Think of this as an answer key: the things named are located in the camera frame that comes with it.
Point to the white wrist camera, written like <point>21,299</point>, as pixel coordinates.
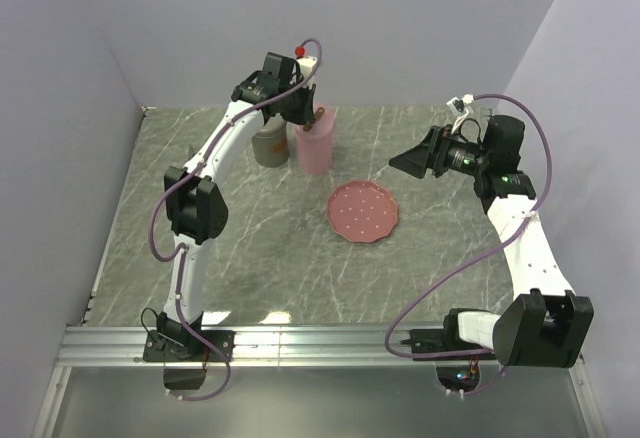
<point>462,108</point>
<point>306,62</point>

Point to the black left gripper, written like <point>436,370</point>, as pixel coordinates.
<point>306,115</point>

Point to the aluminium mounting rail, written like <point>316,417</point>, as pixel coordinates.
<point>358,345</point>

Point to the grey lunch box cup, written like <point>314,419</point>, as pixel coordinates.
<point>271,153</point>

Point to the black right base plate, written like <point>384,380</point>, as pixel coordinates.
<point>438,345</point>

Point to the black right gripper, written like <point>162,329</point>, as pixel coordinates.
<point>431,153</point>

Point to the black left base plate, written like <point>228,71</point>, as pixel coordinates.
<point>159,349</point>

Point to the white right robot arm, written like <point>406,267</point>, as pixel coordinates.
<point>547,322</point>

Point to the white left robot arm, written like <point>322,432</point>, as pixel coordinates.
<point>284,87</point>

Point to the pink round lid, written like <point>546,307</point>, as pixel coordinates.
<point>316,123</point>

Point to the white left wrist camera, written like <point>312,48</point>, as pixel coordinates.
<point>306,62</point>

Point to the pink dotted plate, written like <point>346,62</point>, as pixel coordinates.
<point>361,211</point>

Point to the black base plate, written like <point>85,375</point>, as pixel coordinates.
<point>159,349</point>
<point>438,345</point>

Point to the pink lunch box cup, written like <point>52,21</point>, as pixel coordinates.
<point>314,148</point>

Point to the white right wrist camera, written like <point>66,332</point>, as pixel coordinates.
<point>462,108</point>

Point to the grey round lid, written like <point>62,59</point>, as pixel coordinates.
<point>275,128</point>

